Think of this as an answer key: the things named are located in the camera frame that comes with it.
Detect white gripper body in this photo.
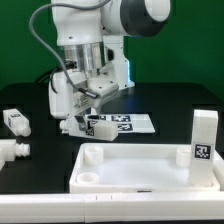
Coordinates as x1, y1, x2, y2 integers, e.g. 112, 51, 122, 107
48, 63, 119, 119

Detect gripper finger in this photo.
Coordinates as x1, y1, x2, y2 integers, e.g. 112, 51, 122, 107
75, 115, 87, 131

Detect white desk tabletop tray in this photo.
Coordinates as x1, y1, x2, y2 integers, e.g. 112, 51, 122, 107
69, 143, 221, 194

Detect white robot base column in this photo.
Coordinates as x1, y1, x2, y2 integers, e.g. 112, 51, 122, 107
100, 35, 135, 97

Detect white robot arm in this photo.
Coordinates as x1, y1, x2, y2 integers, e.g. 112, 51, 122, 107
49, 0, 171, 133

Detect white marker sheet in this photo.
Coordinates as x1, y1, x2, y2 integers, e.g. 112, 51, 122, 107
61, 113, 156, 134

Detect white front fence bar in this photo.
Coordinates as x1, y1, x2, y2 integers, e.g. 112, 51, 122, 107
0, 191, 224, 223

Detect white fence bar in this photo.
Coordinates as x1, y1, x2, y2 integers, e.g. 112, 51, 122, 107
0, 191, 224, 223
214, 159, 224, 183

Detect white right fence bar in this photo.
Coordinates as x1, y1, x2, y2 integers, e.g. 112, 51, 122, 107
214, 159, 224, 183

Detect black cable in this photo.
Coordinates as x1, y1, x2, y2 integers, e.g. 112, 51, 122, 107
34, 68, 63, 84

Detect white obstacle wall left piece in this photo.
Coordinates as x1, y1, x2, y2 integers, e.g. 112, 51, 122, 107
0, 139, 30, 170

